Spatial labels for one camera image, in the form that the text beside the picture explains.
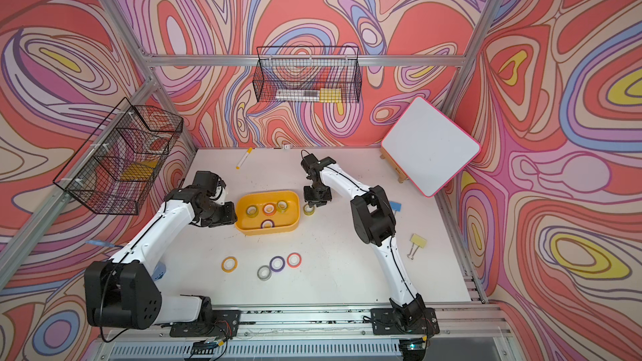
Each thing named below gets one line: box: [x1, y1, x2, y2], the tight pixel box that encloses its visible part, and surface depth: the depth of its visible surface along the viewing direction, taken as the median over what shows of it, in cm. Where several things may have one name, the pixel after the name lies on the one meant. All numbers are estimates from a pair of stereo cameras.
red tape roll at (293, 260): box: [285, 251, 302, 270], surface depth 88 cm
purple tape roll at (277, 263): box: [269, 255, 286, 273], surface depth 87 cm
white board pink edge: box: [381, 96, 482, 199], surface depth 97 cm
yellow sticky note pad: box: [409, 233, 428, 249], surface depth 92 cm
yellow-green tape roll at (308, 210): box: [302, 203, 316, 217], surface depth 100 cm
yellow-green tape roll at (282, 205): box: [276, 199, 289, 214], surface depth 99 cm
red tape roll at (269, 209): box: [262, 202, 277, 217], surface depth 100 cm
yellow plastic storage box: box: [235, 190, 301, 237], surface depth 99 cm
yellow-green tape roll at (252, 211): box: [245, 204, 260, 219], surface depth 99 cm
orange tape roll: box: [221, 255, 239, 274], surface depth 87 cm
